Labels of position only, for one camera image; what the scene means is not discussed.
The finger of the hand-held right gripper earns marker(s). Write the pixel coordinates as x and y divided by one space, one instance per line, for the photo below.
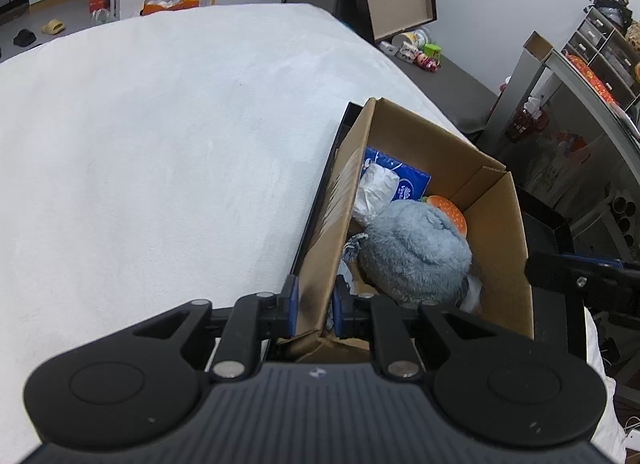
555 269

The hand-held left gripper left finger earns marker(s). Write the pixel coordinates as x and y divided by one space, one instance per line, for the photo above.
291 306

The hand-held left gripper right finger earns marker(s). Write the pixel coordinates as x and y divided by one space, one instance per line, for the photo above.
337 314

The brown cardboard box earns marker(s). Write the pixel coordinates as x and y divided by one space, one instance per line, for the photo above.
500 244

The grey fluffy plush toy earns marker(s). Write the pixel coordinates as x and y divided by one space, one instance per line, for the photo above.
415 254

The burger plush toy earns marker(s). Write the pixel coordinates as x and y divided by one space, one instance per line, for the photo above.
450 211

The white plastic bag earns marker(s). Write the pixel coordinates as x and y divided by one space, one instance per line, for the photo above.
560 169
372 191

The blue tissue pack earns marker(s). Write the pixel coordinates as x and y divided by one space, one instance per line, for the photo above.
400 169

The grey bench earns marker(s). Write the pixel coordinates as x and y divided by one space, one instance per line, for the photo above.
450 89

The grey drawer unit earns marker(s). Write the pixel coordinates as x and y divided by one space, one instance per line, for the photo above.
605 44

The pile of small snack packets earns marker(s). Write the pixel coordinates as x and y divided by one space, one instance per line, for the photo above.
417 47

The yellow slipper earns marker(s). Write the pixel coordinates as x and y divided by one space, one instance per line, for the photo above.
52 27

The black slipper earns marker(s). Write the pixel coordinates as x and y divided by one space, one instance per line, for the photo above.
25 38

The grey metal table frame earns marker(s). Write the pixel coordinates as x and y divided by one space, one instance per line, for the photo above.
520 89

